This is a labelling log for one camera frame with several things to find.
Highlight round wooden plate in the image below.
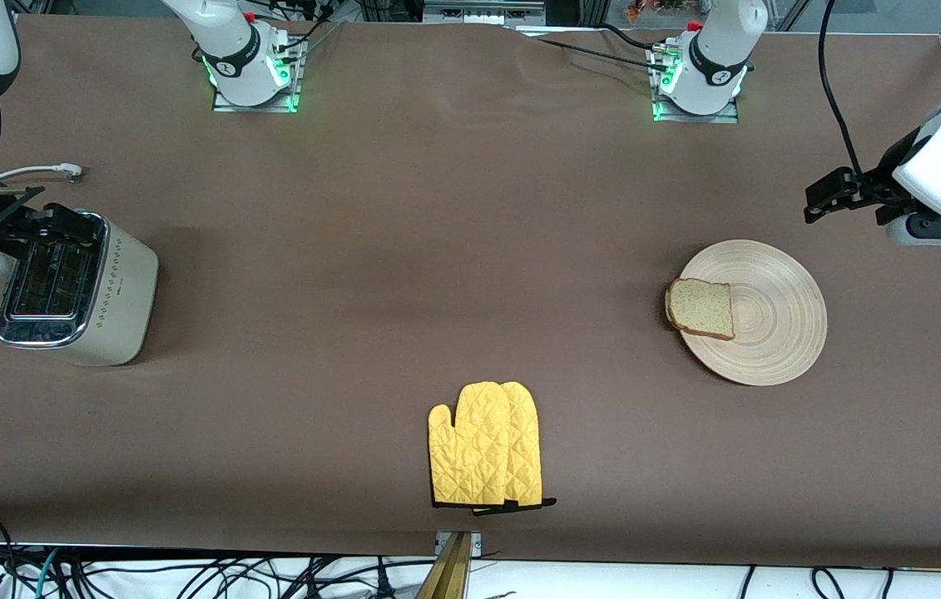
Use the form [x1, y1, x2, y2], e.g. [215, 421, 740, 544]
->
[678, 240, 828, 387]

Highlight brown bread slice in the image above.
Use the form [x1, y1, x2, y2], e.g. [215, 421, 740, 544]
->
[666, 279, 735, 341]

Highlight cream and chrome toaster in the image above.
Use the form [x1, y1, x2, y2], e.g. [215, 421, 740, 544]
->
[0, 210, 160, 367]

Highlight orange background item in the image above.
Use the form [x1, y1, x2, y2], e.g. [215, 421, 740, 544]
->
[624, 0, 705, 24]

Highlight brown table cover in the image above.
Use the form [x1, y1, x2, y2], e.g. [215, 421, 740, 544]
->
[0, 12, 941, 572]

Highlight yellow quilted oven mitt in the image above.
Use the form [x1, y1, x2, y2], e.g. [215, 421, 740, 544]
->
[474, 381, 558, 516]
[428, 382, 514, 509]

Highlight grey power strip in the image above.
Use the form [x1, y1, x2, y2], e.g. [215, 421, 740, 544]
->
[424, 0, 547, 27]

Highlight brass coloured bar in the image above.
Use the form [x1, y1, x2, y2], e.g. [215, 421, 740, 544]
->
[415, 532, 475, 599]

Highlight white toaster power cord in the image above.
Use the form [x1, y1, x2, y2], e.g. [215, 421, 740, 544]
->
[0, 164, 84, 329]

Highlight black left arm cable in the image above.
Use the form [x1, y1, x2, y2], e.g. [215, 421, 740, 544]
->
[817, 0, 867, 181]

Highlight black base power cable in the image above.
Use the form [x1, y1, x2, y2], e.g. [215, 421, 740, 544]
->
[532, 37, 672, 72]

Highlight teal floor cable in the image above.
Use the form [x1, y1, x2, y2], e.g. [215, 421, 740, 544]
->
[32, 547, 62, 599]

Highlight small metal bracket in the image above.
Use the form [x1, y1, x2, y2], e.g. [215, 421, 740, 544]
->
[434, 532, 484, 557]

